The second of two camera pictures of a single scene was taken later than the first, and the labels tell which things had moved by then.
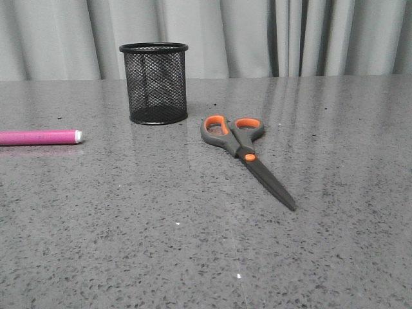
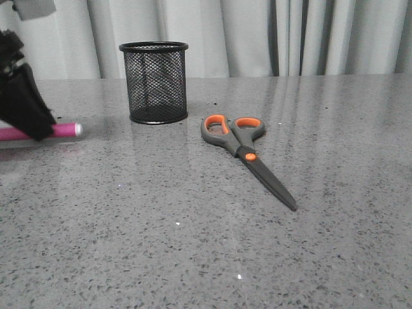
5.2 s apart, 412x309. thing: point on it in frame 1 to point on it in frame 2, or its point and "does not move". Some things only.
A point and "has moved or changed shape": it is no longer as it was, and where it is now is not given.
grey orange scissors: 239,136 does not move
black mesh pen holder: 156,82 does not move
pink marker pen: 40,137 has moved or changed shape
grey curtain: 81,39 does not move
